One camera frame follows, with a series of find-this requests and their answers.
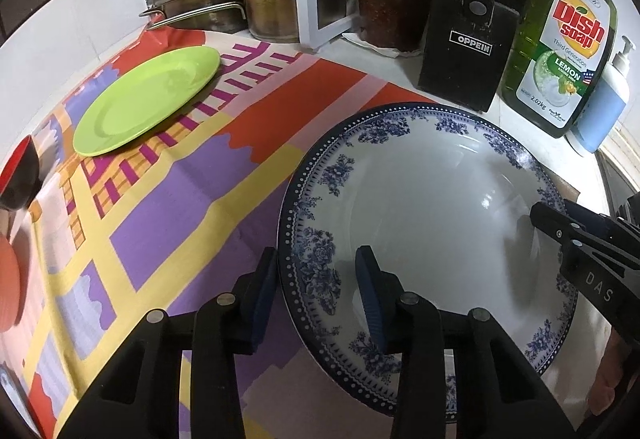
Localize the black knife block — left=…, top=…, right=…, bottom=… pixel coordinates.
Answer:
left=417, top=0, right=544, bottom=114

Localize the white and blue pump bottle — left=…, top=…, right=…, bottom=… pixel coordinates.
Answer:
left=567, top=36, right=632, bottom=156

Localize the colourful patterned tablecloth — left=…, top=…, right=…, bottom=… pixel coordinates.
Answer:
left=0, top=26, right=581, bottom=439

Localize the red and black bowl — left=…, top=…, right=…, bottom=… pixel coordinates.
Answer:
left=0, top=135, right=41, bottom=212

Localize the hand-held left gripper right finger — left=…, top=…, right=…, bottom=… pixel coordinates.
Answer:
left=354, top=245, right=568, bottom=439

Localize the white paper napkin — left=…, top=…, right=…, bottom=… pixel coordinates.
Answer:
left=342, top=31, right=423, bottom=60

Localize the orange plate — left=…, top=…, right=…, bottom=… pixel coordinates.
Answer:
left=0, top=231, right=23, bottom=334

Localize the green dish soap bottle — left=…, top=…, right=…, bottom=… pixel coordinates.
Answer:
left=501, top=0, right=618, bottom=140

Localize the green plate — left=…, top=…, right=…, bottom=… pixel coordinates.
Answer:
left=72, top=45, right=222, bottom=157

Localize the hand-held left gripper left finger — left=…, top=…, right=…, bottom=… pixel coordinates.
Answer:
left=57, top=246, right=281, bottom=439

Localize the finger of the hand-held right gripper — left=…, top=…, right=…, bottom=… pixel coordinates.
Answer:
left=530, top=202, right=616, bottom=265
left=564, top=198, right=626, bottom=240

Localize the blue floral white plate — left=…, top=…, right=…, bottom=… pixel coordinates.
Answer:
left=276, top=103, right=581, bottom=405

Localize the person's right hand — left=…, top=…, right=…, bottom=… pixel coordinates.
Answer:
left=582, top=324, right=636, bottom=425

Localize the steel pot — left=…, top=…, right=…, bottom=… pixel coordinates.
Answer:
left=139, top=0, right=248, bottom=34
left=234, top=0, right=349, bottom=44

